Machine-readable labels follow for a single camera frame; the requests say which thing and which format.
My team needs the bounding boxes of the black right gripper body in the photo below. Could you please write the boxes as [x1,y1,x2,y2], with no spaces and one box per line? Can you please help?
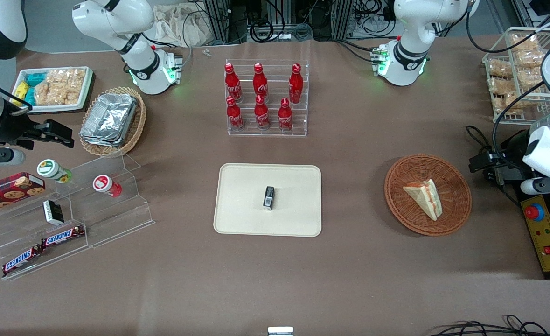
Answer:
[0,100,36,150]

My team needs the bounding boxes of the triangular sandwich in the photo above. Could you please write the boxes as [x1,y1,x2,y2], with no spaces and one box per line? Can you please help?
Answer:
[403,179,444,222]

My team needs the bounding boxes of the white rectangular snack tray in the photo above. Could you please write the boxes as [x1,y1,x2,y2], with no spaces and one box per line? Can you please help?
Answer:
[11,66,94,114]

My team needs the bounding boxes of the brown wicker basket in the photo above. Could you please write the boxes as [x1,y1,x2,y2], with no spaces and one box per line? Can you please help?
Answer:
[384,154,473,237]

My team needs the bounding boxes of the light oval wicker basket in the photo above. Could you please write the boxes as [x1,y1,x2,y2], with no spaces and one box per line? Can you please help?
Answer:
[78,86,147,157]

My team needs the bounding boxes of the beige plastic tray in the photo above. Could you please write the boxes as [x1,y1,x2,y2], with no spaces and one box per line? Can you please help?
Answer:
[213,163,322,238]

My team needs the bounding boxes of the grey metal block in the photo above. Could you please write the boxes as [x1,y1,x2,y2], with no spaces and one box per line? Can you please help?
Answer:
[495,164,530,184]

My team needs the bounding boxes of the green lid cup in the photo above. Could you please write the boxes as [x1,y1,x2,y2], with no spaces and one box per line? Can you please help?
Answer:
[36,159,73,184]

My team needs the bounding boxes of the clear bag of rice crackers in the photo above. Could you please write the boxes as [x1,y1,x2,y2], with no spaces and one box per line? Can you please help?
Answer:
[33,82,69,107]
[46,68,87,95]

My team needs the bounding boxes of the black countertop appliance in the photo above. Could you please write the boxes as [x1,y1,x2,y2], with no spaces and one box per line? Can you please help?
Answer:
[493,128,550,280]

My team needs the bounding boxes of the stacked aluminium foil containers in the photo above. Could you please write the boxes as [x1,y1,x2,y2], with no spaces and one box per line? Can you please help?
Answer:
[79,93,138,148]

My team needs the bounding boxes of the bagged fried snack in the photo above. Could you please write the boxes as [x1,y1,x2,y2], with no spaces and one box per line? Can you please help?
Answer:
[517,70,544,90]
[487,77,514,95]
[502,93,528,115]
[510,35,540,52]
[487,60,514,78]
[513,49,544,71]

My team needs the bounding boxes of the red emergency stop button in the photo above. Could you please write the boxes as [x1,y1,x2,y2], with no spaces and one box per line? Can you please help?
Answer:
[524,203,545,222]

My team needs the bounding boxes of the red cookie box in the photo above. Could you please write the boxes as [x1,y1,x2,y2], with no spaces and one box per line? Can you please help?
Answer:
[0,172,46,217]

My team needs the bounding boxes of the small black and white box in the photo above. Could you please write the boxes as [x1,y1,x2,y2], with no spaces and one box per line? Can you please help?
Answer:
[42,199,65,226]

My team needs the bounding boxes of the Snickers bar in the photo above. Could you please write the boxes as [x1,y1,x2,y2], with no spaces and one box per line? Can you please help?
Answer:
[40,225,85,248]
[1,245,43,276]

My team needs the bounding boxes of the clear acrylic stepped stand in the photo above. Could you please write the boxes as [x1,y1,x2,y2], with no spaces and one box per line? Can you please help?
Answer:
[0,153,156,281]

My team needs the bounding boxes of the beige cloth bag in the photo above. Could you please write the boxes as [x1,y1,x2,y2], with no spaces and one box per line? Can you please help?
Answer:
[153,4,220,48]

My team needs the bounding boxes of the red cola bottle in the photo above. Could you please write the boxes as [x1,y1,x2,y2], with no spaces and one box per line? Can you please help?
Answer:
[226,96,245,132]
[254,95,271,131]
[252,63,270,100]
[278,97,294,132]
[224,63,243,104]
[288,63,305,105]

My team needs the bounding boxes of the clear acrylic bottle rack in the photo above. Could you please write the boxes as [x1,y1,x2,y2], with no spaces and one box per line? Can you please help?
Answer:
[224,59,311,138]

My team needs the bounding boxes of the black cable on table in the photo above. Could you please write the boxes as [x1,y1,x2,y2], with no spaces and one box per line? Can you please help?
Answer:
[465,125,495,157]

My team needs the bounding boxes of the white wire basket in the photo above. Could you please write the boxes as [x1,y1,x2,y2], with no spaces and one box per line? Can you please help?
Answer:
[482,27,550,125]

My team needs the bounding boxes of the black cable bundle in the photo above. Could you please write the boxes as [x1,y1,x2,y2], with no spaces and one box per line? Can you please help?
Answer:
[428,315,550,336]

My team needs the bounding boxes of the aluminium frame post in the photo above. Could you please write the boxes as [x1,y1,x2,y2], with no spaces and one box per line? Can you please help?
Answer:
[203,0,231,45]
[333,0,354,41]

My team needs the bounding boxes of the coiled black cable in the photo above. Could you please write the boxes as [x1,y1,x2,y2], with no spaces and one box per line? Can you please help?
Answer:
[249,18,276,43]

